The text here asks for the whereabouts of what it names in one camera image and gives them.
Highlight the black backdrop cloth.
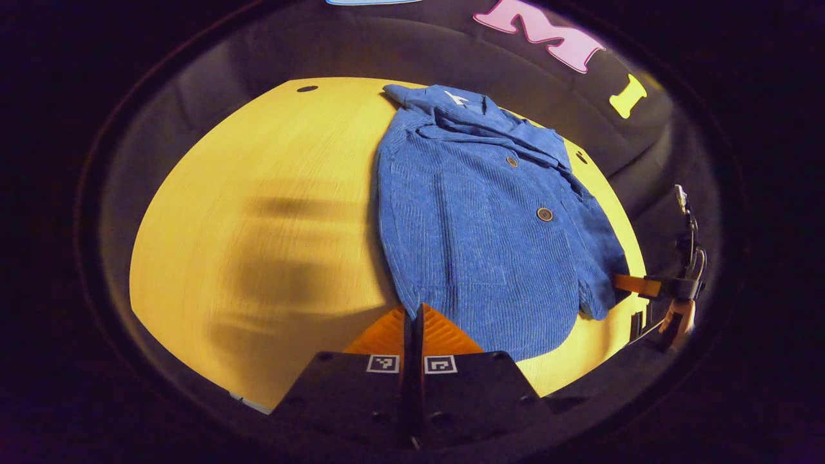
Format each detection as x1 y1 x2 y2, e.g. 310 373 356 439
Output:
77 0 726 426

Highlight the blue corduroy jacket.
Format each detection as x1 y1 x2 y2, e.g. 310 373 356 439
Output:
376 84 631 363

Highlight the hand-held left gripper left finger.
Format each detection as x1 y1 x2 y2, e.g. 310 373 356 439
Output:
271 304 413 452

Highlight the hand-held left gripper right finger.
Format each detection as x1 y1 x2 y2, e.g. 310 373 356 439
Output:
412 303 550 452

